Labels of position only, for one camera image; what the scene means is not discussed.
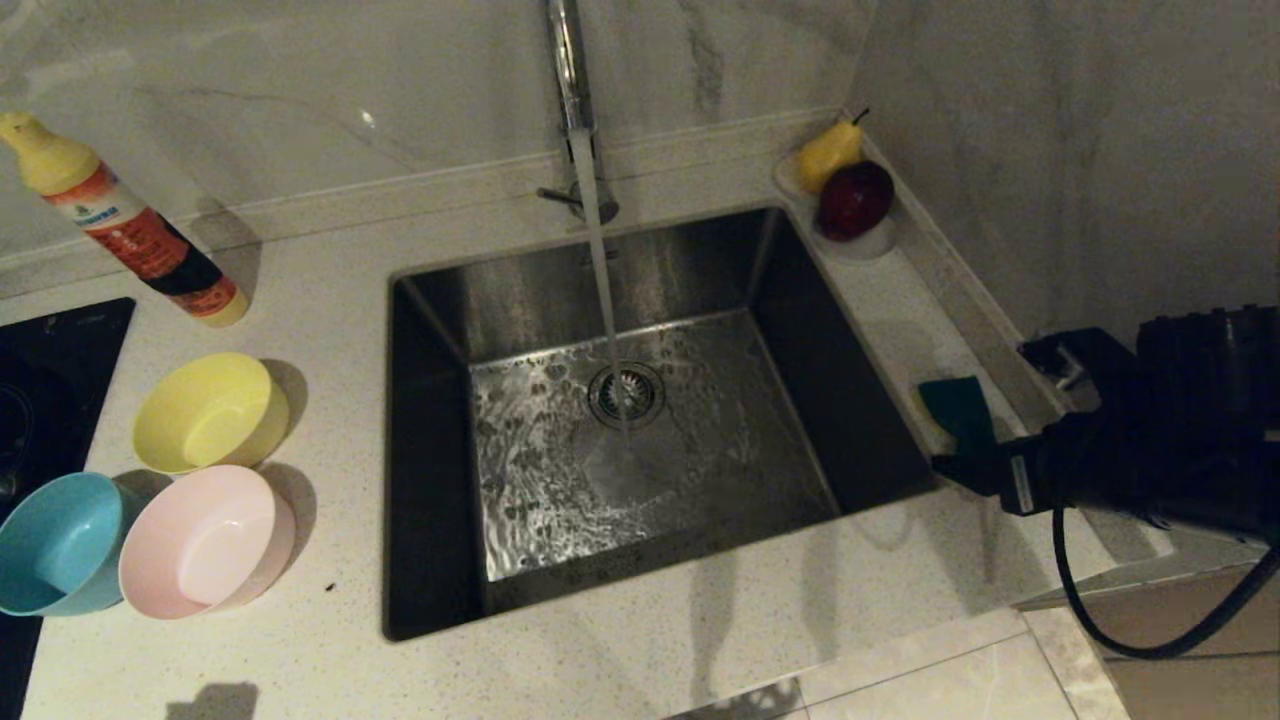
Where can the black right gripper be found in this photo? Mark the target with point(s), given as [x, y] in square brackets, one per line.
[1100, 465]

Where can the yellow green sponge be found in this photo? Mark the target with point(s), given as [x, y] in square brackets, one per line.
[960, 410]

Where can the orange yellow detergent bottle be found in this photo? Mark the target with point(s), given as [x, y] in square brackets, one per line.
[130, 230]

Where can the blue plastic bowl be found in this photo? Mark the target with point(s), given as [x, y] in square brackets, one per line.
[60, 545]

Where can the stainless steel sink basin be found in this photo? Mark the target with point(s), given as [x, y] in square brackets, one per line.
[700, 480]

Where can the small white fruit dish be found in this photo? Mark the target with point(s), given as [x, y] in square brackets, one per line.
[870, 248]

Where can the dark red apple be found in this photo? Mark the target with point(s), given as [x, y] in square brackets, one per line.
[855, 200]

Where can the light wooden cabinet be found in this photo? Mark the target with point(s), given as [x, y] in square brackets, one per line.
[1190, 680]

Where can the yellow pear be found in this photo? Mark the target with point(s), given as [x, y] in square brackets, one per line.
[825, 155]

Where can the round metal drain strainer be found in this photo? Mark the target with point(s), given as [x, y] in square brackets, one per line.
[626, 395]

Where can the chrome faucet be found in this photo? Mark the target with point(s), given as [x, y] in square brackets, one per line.
[572, 80]

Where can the yellow plastic bowl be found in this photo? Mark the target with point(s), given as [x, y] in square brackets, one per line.
[200, 415]

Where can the pink plastic bowl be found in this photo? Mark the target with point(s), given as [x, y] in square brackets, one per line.
[200, 545]

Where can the black glass cooktop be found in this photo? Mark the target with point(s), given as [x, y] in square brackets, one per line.
[50, 380]

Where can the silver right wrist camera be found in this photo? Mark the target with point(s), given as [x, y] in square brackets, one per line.
[1060, 355]

